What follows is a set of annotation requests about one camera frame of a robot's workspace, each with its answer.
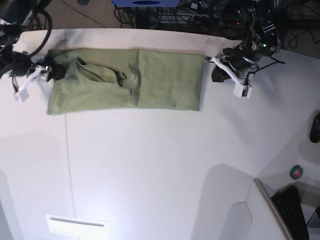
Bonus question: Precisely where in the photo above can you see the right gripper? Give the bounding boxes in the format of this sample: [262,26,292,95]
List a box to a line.
[0,49,66,81]

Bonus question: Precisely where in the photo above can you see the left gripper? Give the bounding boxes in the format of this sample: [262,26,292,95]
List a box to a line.
[211,46,260,83]

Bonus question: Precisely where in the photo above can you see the green t-shirt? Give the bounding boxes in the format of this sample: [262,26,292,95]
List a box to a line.
[47,48,205,115]

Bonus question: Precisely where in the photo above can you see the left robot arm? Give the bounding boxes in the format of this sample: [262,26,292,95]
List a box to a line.
[208,0,279,86]

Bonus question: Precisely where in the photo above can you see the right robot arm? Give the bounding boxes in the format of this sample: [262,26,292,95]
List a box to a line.
[0,0,66,81]

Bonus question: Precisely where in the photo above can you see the black power strip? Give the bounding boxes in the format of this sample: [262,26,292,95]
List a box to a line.
[192,14,242,28]

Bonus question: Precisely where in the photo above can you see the blue box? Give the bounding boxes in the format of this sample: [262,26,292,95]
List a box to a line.
[111,0,187,8]

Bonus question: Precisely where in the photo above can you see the black computer mouse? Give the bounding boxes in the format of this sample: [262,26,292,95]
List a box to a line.
[309,114,320,143]

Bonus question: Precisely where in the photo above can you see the green tape roll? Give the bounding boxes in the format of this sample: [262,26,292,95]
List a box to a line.
[289,165,303,180]

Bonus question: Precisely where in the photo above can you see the black keyboard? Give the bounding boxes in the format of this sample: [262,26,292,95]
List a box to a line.
[271,185,310,240]

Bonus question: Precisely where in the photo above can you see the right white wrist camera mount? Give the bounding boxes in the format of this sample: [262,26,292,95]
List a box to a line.
[11,64,52,103]

